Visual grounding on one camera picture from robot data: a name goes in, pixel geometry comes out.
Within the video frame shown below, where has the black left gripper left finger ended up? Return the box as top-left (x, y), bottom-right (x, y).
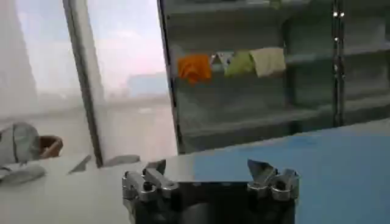
top-left (121, 159), bottom-right (180, 203)

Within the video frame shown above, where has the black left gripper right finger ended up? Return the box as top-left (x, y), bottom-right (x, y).
top-left (246, 159), bottom-right (301, 203)

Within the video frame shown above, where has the light blue cloth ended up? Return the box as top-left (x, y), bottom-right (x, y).
top-left (193, 129), bottom-right (390, 224)

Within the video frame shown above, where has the white steel shelf rack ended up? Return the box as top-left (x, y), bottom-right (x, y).
top-left (157, 0), bottom-right (339, 155)

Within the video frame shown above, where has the pale grey computer mouse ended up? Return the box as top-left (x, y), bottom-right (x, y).
top-left (0, 164), bottom-right (47, 185)

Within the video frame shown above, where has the glass door shelf cabinet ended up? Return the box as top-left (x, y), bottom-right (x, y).
top-left (283, 0), bottom-right (390, 128)

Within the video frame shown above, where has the grey backpack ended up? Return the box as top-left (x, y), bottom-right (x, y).
top-left (0, 121), bottom-right (41, 167)

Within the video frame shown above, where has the grey window frame post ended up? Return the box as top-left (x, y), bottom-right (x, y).
top-left (62, 0), bottom-right (107, 169)

